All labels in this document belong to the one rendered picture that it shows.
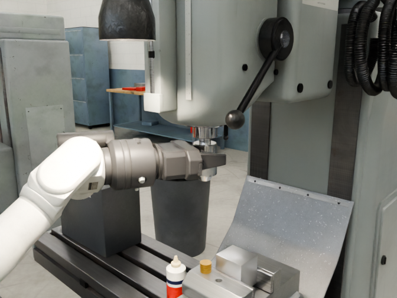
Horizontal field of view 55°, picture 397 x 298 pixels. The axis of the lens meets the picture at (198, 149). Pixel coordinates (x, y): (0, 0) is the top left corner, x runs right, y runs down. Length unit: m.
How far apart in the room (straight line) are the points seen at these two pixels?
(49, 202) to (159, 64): 0.26
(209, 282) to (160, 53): 0.41
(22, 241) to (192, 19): 0.41
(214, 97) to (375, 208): 0.59
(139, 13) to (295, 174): 0.70
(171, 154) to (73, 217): 0.52
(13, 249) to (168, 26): 0.39
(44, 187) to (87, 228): 0.48
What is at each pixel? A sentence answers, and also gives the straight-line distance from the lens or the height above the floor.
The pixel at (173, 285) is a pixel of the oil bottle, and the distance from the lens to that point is 0.81.
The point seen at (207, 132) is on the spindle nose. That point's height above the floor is 1.29.
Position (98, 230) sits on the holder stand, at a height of 0.99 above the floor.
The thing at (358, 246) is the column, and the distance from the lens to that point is 1.06.
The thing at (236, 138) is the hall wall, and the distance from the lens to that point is 6.03.
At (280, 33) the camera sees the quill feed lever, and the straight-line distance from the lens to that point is 0.66.
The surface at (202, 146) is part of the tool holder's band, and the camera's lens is 0.70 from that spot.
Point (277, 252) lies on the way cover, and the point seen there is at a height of 0.93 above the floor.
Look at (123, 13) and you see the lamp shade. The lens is 0.48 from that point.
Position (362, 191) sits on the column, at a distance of 1.01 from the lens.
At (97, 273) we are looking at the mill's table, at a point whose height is 0.92.
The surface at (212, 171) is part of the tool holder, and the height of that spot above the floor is 1.22.
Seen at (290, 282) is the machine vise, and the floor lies 0.98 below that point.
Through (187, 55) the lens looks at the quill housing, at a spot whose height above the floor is 1.43.
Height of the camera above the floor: 1.42
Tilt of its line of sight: 14 degrees down
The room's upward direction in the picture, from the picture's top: straight up
